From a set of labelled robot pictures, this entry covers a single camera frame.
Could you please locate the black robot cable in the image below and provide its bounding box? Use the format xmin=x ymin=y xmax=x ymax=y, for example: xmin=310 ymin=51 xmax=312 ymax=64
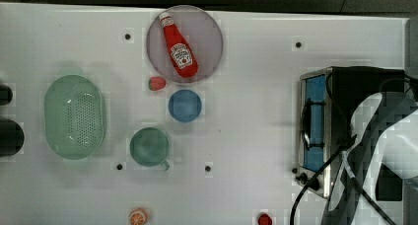
xmin=289 ymin=71 xmax=418 ymax=225

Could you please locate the orange slice toy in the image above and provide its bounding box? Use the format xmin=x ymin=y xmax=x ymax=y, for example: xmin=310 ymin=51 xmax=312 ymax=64
xmin=129 ymin=208 xmax=149 ymax=225

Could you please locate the black toaster oven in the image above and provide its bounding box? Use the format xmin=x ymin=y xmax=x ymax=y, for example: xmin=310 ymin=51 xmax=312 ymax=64
xmin=293 ymin=66 xmax=405 ymax=198

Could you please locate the red ketchup bottle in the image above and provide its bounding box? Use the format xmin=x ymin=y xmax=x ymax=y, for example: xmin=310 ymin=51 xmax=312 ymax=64
xmin=159 ymin=12 xmax=199 ymax=78

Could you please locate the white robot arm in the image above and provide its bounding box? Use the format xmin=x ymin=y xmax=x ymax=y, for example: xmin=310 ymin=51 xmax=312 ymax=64
xmin=321 ymin=92 xmax=417 ymax=225

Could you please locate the small red toy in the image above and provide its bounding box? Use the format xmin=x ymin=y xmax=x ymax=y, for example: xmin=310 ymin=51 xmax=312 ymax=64
xmin=257 ymin=213 xmax=273 ymax=225

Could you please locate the toy strawberry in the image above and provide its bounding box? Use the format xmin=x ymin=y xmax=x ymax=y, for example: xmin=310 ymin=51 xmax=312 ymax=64
xmin=148 ymin=76 xmax=167 ymax=91

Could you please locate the black frying pan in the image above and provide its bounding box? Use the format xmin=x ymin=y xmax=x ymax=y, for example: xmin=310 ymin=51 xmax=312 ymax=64
xmin=0 ymin=119 xmax=25 ymax=157

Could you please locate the blue cup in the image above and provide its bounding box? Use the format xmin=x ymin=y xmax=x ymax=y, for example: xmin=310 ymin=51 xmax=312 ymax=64
xmin=169 ymin=89 xmax=202 ymax=122

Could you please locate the green mug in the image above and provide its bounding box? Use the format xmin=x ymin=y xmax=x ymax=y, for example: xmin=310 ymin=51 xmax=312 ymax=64
xmin=129 ymin=127 xmax=171 ymax=171

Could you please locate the grey round plate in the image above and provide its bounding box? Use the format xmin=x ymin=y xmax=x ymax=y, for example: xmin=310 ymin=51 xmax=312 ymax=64
xmin=146 ymin=5 xmax=224 ymax=83

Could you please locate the green colander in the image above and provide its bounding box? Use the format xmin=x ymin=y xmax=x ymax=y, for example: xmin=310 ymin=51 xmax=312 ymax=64
xmin=43 ymin=75 xmax=105 ymax=160

